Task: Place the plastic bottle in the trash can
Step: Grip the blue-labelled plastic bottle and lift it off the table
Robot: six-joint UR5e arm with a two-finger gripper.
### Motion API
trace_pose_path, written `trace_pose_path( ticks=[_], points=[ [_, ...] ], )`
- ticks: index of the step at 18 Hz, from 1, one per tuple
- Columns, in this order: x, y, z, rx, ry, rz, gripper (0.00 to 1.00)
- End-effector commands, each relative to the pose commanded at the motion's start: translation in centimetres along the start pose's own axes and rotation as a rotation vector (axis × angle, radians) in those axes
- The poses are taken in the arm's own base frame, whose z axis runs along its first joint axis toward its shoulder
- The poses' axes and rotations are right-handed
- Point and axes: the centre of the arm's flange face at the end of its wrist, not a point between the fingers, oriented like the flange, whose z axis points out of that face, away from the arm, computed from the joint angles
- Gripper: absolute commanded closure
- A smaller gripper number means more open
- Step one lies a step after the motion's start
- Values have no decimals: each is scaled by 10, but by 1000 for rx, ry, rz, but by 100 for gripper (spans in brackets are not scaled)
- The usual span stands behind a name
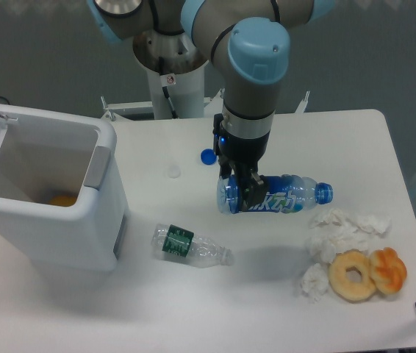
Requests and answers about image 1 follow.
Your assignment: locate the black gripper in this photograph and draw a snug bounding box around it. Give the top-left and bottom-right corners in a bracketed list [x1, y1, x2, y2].
[212, 113, 269, 212]

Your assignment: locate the blue plastic drink bottle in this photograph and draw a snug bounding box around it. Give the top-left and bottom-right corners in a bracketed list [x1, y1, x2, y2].
[217, 174, 334, 214]

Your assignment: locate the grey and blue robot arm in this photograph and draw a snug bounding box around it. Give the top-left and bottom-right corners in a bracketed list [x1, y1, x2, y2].
[89, 1, 334, 213]

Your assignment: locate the blue bottle cap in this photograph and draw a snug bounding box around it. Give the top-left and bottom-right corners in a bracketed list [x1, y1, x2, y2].
[200, 149, 217, 165]

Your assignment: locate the clear bottle with green label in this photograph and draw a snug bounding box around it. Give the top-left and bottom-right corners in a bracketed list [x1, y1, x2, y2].
[151, 224, 234, 268]

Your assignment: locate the orange object in trash can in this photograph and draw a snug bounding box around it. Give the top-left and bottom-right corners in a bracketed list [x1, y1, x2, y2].
[49, 195, 77, 207]

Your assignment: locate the white trash can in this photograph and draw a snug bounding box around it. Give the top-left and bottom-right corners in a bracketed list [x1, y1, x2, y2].
[0, 104, 129, 271]

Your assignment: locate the large crumpled white tissue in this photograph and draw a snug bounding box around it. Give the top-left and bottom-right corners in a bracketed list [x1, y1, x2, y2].
[306, 208, 392, 264]

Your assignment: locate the small crumpled white tissue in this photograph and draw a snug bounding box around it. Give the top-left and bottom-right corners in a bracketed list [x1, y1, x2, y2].
[300, 263, 329, 304]

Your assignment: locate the twisted orange bread bun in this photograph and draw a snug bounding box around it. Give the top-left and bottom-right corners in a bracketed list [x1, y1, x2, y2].
[369, 247, 407, 295]

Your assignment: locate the ring doughnut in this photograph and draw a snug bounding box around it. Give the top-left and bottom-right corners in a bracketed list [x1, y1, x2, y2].
[328, 250, 376, 302]

